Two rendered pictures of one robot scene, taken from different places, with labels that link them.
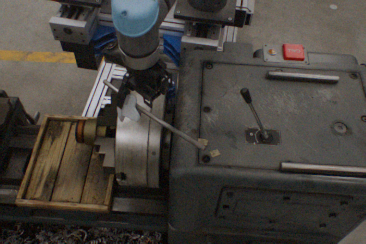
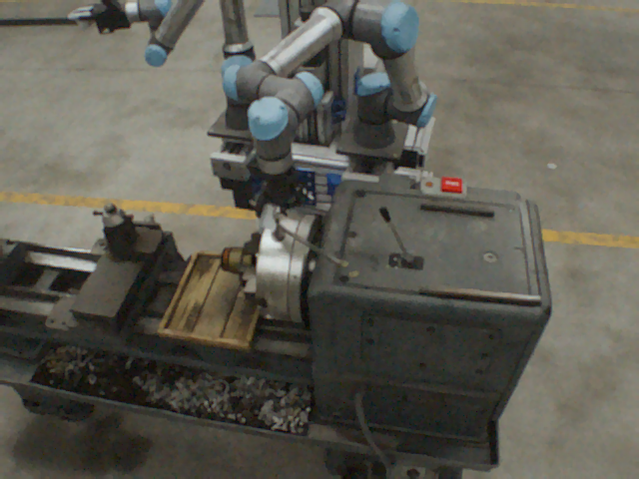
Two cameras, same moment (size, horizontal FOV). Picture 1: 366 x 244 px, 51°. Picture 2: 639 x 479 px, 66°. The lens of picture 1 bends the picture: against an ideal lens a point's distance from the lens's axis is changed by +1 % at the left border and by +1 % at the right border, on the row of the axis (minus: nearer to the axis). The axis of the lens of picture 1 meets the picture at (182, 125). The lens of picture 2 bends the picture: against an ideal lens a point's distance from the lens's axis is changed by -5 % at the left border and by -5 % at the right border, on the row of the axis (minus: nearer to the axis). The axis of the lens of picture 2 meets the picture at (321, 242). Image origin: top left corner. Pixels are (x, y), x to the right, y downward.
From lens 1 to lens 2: 40 cm
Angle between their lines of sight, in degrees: 12
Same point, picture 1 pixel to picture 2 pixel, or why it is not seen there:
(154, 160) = (296, 285)
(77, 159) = (223, 296)
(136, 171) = (277, 296)
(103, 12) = not seen: hidden behind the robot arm
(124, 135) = (267, 256)
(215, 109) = (360, 235)
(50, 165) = (196, 299)
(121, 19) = (255, 124)
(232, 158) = (370, 279)
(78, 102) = not seen: hidden behind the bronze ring
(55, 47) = (219, 201)
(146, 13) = (275, 119)
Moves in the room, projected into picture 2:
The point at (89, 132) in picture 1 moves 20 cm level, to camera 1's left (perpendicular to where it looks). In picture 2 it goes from (235, 258) to (171, 251)
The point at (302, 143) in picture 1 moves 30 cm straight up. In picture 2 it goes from (447, 269) to (467, 174)
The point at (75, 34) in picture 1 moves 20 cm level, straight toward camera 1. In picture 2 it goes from (235, 169) to (240, 205)
